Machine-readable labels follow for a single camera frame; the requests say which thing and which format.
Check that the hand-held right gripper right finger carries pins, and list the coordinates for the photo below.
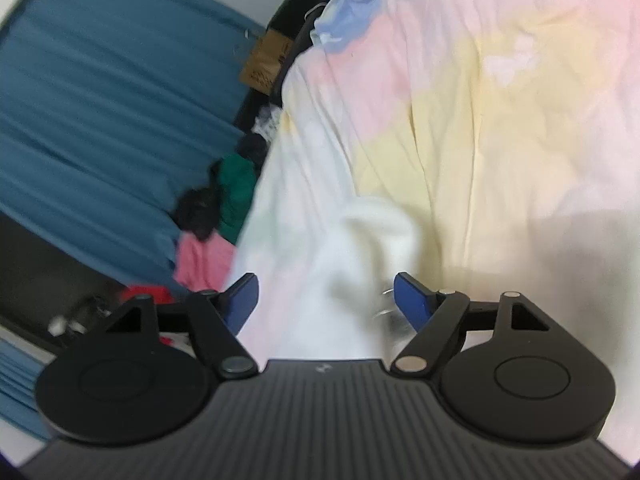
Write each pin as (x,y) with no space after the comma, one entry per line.
(411,300)

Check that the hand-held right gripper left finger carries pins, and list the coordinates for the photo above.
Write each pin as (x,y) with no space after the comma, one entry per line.
(244,296)

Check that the white garment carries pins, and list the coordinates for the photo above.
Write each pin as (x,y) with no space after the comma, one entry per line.
(370,250)

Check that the pink cloth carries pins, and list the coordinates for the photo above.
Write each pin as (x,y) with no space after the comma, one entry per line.
(202,260)

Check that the red cloth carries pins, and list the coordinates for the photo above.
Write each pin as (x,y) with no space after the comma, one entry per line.
(147,294)

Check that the green cloth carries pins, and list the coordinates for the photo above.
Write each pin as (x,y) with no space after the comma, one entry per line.
(237,195)

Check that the black and white patterned cloth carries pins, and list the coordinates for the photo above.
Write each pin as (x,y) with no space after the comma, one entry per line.
(265,125)

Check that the pastel tie-dye bedsheet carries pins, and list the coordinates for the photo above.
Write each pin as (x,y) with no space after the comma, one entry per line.
(500,110)

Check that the blue curtain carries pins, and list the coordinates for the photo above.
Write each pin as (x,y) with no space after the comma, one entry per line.
(22,390)
(100,110)

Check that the brown cardboard box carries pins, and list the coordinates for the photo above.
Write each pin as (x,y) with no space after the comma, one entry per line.
(265,60)

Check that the black chair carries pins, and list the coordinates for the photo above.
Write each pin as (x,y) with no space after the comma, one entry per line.
(300,5)

